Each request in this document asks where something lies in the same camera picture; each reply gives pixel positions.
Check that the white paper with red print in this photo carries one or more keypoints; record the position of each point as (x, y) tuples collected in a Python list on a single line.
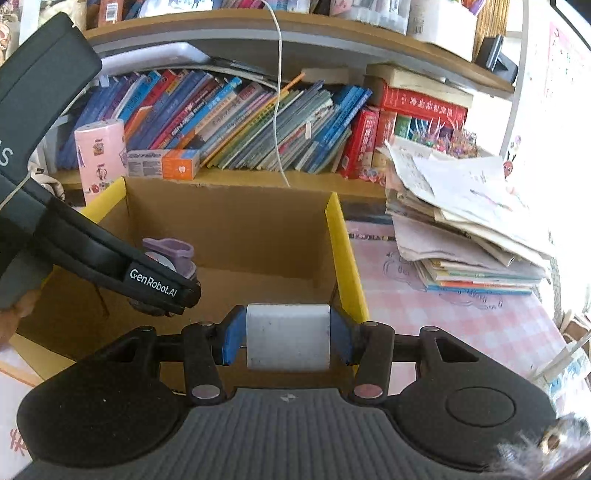
[(11, 415)]

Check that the white rectangular block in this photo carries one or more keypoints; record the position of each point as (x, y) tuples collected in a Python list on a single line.
[(288, 337)]

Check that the worn yellowed book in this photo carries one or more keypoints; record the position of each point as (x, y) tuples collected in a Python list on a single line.
[(415, 78)]

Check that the white paper storage box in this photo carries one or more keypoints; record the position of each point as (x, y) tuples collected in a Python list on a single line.
[(445, 25)]

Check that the orange and white toothpaste box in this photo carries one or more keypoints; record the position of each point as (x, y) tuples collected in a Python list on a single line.
[(161, 164)]

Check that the cardboard box with yellow flaps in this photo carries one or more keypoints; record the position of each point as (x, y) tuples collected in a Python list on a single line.
[(258, 235)]

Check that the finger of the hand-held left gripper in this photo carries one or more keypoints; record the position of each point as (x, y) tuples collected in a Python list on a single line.
[(115, 263)]

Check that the thick red book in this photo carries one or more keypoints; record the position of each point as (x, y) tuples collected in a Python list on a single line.
[(422, 105)]

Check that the pink sticker-covered cylinder container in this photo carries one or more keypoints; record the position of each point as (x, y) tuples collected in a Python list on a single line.
[(99, 152)]

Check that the blue printed packet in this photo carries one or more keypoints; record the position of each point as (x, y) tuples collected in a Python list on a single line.
[(565, 374)]

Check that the pink checked desktop mat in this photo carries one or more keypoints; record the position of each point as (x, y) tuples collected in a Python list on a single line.
[(415, 314)]

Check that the row of colourful books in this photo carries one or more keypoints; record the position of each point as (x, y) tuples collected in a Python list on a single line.
[(240, 120)]

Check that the red boxed book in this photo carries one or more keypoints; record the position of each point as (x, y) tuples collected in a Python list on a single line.
[(360, 143)]

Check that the grey fuzzy pompom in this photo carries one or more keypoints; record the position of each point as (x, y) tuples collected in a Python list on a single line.
[(521, 454)]

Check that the black stand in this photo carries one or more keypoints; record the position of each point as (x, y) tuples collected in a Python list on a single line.
[(494, 53)]

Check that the wooden bookshelf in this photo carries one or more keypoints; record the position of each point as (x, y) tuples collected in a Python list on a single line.
[(323, 50)]

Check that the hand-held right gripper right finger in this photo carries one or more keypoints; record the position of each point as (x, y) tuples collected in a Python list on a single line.
[(342, 339)]

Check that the person's left hand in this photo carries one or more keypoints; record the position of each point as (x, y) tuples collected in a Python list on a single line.
[(16, 316)]

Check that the beige rubber band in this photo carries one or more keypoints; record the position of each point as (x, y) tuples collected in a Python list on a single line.
[(16, 191)]

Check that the purple plastic toy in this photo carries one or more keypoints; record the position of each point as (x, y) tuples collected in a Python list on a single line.
[(168, 249)]

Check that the pile of papers and booklets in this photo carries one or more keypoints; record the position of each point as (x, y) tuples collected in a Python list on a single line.
[(466, 217)]

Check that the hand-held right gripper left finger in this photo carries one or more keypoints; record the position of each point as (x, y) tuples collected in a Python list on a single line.
[(231, 339)]

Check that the wall poster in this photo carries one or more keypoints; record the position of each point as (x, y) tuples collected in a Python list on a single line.
[(558, 92)]

